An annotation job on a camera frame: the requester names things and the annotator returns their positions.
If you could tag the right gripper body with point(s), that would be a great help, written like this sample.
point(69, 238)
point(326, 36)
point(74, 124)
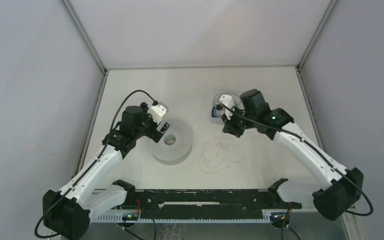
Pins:
point(239, 121)

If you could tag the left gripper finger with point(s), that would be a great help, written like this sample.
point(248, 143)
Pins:
point(165, 127)
point(156, 136)

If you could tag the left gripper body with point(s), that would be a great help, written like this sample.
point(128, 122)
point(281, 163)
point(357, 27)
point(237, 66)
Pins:
point(148, 122)

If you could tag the white cable spool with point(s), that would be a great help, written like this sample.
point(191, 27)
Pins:
point(175, 145)

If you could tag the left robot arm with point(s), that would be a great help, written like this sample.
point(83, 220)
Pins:
point(69, 211)

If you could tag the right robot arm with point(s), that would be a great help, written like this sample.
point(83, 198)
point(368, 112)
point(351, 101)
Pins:
point(337, 187)

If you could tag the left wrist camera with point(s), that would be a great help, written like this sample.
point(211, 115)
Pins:
point(158, 111)

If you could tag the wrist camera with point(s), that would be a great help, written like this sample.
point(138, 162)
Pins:
point(158, 111)
point(227, 102)

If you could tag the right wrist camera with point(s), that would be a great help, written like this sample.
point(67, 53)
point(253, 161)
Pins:
point(227, 102)

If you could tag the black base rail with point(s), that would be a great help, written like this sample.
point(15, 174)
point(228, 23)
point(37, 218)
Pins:
point(202, 204)

